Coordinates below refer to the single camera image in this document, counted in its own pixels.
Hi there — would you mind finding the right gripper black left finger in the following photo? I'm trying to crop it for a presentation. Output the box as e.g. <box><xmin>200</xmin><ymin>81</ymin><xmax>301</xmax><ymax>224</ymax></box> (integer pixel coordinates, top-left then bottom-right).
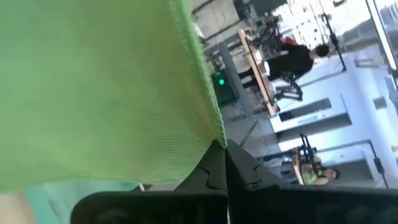
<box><xmin>70</xmin><ymin>139</ymin><xmax>229</xmax><ymax>224</ymax></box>

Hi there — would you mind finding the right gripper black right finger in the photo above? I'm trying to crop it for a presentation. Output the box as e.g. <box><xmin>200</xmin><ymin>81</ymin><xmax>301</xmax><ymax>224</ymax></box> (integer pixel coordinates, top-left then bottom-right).
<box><xmin>225</xmin><ymin>139</ymin><xmax>398</xmax><ymax>224</ymax></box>

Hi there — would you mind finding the light green microfiber towel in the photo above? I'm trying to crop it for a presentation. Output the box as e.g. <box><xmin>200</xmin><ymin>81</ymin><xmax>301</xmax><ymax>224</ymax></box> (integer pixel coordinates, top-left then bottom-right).
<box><xmin>0</xmin><ymin>0</ymin><xmax>228</xmax><ymax>194</ymax></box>

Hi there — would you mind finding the teal plastic basket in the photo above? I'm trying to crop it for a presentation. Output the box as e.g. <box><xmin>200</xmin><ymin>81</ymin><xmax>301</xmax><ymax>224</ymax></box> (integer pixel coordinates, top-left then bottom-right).
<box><xmin>24</xmin><ymin>182</ymin><xmax>141</xmax><ymax>224</ymax></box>

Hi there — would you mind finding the person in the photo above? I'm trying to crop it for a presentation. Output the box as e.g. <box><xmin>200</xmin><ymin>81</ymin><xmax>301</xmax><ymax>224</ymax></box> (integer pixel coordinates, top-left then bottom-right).
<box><xmin>239</xmin><ymin>42</ymin><xmax>330</xmax><ymax>90</ymax></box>
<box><xmin>300</xmin><ymin>164</ymin><xmax>341</xmax><ymax>187</ymax></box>

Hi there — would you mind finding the black computer with green light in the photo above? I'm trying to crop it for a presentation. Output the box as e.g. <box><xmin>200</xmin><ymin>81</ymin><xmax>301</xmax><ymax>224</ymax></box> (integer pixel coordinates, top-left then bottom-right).
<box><xmin>211</xmin><ymin>70</ymin><xmax>239</xmax><ymax>106</ymax></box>

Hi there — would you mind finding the wooden background table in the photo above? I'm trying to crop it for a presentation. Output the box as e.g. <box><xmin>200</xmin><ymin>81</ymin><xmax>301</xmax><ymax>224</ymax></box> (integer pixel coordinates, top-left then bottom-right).
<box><xmin>238</xmin><ymin>29</ymin><xmax>278</xmax><ymax>116</ymax></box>

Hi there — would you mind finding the black station frame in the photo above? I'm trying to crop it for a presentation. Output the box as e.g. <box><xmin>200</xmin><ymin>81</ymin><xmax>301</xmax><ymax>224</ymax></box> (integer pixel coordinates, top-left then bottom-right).
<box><xmin>318</xmin><ymin>11</ymin><xmax>348</xmax><ymax>73</ymax></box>

